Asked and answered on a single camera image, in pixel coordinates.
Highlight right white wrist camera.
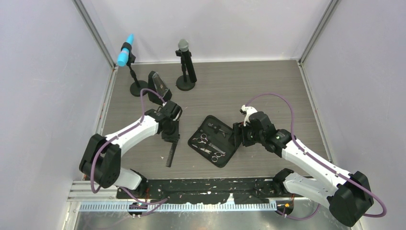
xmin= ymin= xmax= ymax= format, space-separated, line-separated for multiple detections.
xmin=240 ymin=105 xmax=258 ymax=127

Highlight aluminium frame rail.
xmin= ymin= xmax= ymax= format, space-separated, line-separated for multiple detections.
xmin=68 ymin=181 xmax=292 ymax=212

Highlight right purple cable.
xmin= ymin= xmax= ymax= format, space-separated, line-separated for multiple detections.
xmin=244 ymin=92 xmax=388 ymax=221

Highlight silver scissors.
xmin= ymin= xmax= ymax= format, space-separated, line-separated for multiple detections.
xmin=192 ymin=144 xmax=224 ymax=162
xmin=193 ymin=133 xmax=226 ymax=156

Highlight left black mic stand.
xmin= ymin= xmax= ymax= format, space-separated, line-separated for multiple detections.
xmin=126 ymin=53 xmax=148 ymax=97

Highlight purple cable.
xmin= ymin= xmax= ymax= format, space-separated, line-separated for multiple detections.
xmin=90 ymin=88 xmax=169 ymax=218
xmin=244 ymin=92 xmax=388 ymax=221

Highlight black mic stand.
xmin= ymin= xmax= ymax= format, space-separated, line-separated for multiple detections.
xmin=175 ymin=50 xmax=195 ymax=91
xmin=126 ymin=53 xmax=148 ymax=97

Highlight black hair clip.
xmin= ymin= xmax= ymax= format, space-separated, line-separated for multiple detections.
xmin=208 ymin=123 xmax=228 ymax=137

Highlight black zip tool case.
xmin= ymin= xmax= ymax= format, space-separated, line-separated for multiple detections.
xmin=188 ymin=115 xmax=238 ymax=168

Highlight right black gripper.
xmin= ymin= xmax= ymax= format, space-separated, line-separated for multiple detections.
xmin=229 ymin=121 xmax=265 ymax=148

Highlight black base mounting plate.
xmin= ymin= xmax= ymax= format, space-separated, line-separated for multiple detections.
xmin=130 ymin=177 xmax=300 ymax=205

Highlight right black mic stand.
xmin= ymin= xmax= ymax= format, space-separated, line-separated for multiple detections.
xmin=175 ymin=50 xmax=195 ymax=91

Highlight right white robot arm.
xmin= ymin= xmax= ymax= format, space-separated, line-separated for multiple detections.
xmin=235 ymin=106 xmax=374 ymax=227

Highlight black hair comb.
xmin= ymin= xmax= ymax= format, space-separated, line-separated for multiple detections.
xmin=166 ymin=141 xmax=178 ymax=168

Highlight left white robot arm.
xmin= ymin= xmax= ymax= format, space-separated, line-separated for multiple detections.
xmin=79 ymin=101 xmax=182 ymax=198

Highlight blue microphone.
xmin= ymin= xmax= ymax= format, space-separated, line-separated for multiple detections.
xmin=117 ymin=34 xmax=134 ymax=67

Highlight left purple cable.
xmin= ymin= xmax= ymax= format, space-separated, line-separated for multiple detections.
xmin=90 ymin=88 xmax=169 ymax=218

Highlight black metronome clear cover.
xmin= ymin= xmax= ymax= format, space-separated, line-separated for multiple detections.
xmin=148 ymin=71 xmax=172 ymax=105

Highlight grey black microphone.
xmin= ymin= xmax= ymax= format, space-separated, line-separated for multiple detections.
xmin=178 ymin=39 xmax=197 ymax=83

